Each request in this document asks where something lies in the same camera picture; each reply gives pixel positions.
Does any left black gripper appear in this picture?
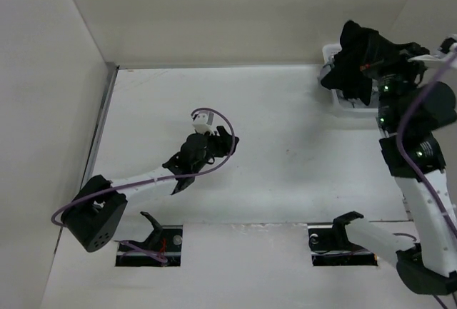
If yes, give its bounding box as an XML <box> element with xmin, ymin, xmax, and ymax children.
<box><xmin>192</xmin><ymin>126</ymin><xmax>238</xmax><ymax>174</ymax></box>

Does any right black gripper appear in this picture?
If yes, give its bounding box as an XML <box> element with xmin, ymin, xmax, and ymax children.
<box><xmin>360</xmin><ymin>32</ymin><xmax>433</xmax><ymax>128</ymax></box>

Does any black tank top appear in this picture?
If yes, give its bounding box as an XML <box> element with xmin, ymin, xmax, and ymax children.
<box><xmin>320</xmin><ymin>20</ymin><xmax>393</xmax><ymax>106</ymax></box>

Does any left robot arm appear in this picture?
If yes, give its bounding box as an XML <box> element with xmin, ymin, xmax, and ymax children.
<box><xmin>61</xmin><ymin>126</ymin><xmax>239</xmax><ymax>253</ymax></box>

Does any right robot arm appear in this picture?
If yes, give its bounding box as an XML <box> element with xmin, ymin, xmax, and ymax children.
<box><xmin>331</xmin><ymin>36</ymin><xmax>456</xmax><ymax>296</ymax></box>

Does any white plastic basket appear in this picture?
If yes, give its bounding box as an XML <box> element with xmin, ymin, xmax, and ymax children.
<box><xmin>317</xmin><ymin>44</ymin><xmax>378</xmax><ymax>118</ymax></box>

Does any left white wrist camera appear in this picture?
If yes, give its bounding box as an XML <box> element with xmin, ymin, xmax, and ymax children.
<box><xmin>192</xmin><ymin>111</ymin><xmax>214</xmax><ymax>135</ymax></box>

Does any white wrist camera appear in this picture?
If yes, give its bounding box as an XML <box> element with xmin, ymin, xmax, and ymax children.
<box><xmin>408</xmin><ymin>34</ymin><xmax>456</xmax><ymax>69</ymax></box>
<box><xmin>192</xmin><ymin>111</ymin><xmax>214</xmax><ymax>135</ymax></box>

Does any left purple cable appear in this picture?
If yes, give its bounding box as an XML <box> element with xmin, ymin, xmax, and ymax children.
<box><xmin>52</xmin><ymin>108</ymin><xmax>241</xmax><ymax>227</ymax></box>

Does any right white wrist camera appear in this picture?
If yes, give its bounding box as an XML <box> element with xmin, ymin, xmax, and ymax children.
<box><xmin>408</xmin><ymin>34</ymin><xmax>456</xmax><ymax>69</ymax></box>

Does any left metal table rail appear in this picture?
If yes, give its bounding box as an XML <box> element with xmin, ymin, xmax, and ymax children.
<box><xmin>79</xmin><ymin>62</ymin><xmax>119</xmax><ymax>190</ymax></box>

